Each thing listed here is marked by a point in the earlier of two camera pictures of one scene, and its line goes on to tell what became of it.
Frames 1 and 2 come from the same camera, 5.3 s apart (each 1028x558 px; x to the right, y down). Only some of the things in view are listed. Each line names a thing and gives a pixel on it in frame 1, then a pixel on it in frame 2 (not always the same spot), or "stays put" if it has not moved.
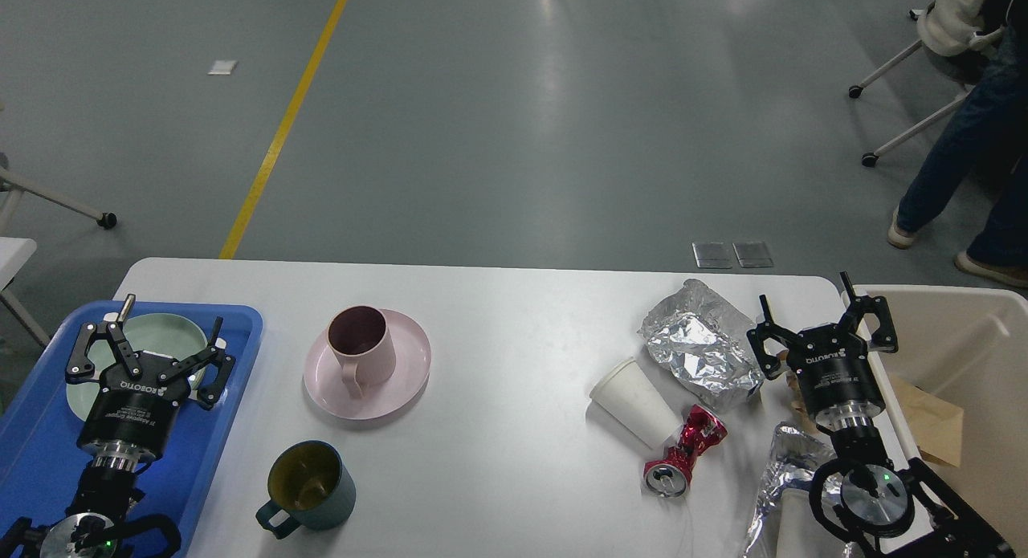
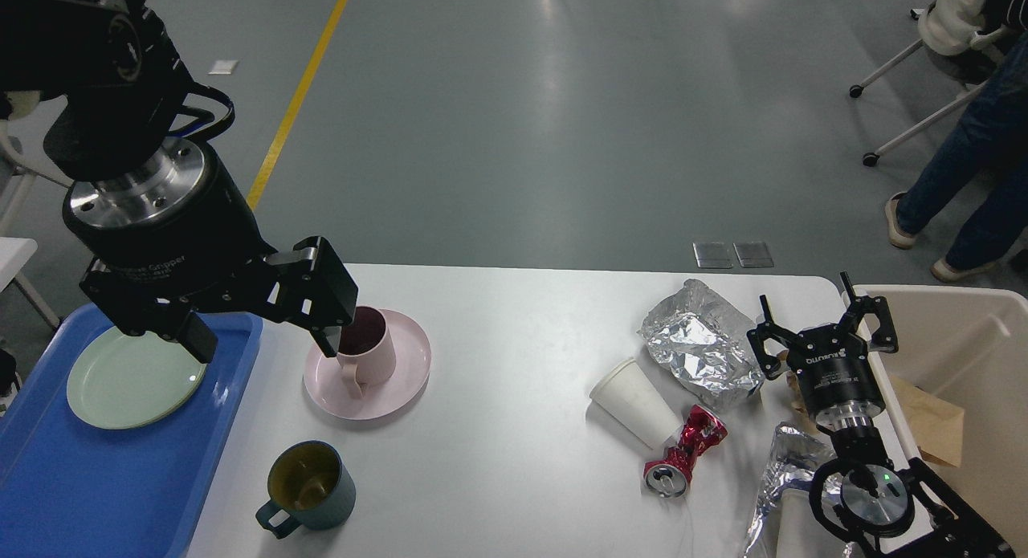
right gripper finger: [885, 339] stays put
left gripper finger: [207, 397] → [306, 283]
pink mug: [360, 337] stays put
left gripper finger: [80, 369] → [186, 327]
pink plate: [325, 384] stays put
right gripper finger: [770, 364] stays put
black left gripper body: [131, 421] → [182, 228]
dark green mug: [308, 480] stays put
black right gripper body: [834, 376] stays put
